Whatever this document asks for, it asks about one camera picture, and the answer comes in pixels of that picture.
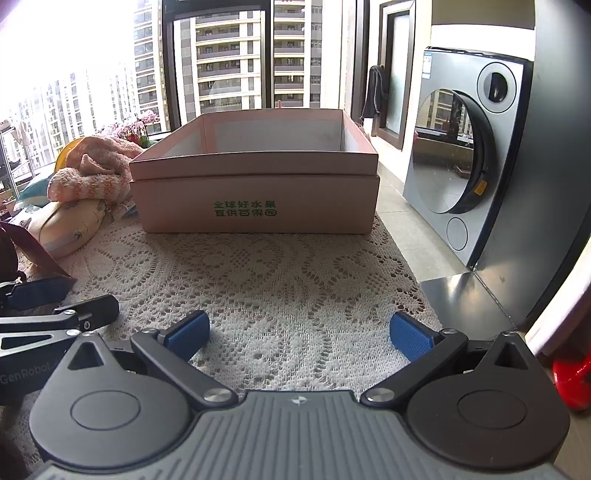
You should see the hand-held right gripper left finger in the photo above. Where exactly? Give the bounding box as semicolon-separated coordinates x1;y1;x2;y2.
68;310;238;411

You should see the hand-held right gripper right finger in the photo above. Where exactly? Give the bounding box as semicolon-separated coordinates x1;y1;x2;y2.
360;312;532;409

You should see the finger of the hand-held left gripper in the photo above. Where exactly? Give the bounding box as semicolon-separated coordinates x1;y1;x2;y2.
0;276;77;312
0;294;120;366

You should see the cream zippered pouch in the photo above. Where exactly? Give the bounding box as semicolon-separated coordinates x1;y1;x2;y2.
27;198;114;258

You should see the pink striped knit cloth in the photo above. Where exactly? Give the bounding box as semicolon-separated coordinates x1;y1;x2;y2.
48;136;145;205

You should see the pink cardboard box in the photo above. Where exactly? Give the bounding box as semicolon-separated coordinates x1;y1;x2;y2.
129;109;380;234

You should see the dark maroon cloth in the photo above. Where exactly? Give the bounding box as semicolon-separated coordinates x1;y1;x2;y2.
0;222;77;283

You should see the white lace tablecloth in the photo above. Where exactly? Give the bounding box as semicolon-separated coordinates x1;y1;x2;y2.
0;210;445;462

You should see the yellow plastic bowl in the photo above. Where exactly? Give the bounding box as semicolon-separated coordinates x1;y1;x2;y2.
55;138;88;172

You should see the red plastic object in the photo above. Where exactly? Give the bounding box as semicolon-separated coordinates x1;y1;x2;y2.
552;344;591;411

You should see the metal shelf rack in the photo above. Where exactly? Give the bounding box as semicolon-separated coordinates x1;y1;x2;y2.
0;117;41;217

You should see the grey washing machine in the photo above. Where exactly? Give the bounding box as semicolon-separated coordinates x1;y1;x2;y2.
403;46;532;271

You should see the pink orchid plant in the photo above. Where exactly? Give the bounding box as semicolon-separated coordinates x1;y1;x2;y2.
99;109;161;147

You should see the dark cabinet panel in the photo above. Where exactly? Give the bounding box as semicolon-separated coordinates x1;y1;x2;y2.
467;0;591;334

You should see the dark hanging cloth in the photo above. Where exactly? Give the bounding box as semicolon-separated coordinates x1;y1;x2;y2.
360;65;387;121

